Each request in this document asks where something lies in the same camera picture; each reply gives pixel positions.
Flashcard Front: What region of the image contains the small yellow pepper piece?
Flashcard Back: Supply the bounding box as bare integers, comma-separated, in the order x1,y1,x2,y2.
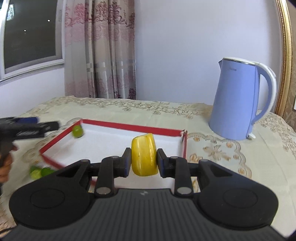
131,133,158,177

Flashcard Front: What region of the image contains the small green lime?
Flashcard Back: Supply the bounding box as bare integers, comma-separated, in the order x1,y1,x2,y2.
71,125,84,138

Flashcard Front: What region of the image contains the green cucumber end piece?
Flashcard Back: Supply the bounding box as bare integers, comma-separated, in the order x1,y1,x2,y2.
30,166,42,180

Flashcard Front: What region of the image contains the green cucumber cut piece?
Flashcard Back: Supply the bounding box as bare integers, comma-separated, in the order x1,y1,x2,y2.
41,167,56,177

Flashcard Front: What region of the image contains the person left hand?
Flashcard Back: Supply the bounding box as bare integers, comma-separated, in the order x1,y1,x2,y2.
0,153,13,184

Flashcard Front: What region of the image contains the red shallow box tray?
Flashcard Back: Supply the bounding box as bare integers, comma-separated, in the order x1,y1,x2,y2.
39,118,188,189

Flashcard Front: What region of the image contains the blue electric kettle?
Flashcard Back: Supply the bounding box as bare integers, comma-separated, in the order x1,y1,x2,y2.
209,57,277,141

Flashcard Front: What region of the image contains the cream embroidered tablecloth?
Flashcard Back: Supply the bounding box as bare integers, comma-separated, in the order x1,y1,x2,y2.
1,96,295,235

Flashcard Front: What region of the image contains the pink floral curtain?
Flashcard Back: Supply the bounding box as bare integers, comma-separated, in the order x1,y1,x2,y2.
64,1,137,99

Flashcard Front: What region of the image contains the window with white frame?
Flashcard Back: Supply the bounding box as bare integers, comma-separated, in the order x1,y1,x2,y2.
1,1,64,81

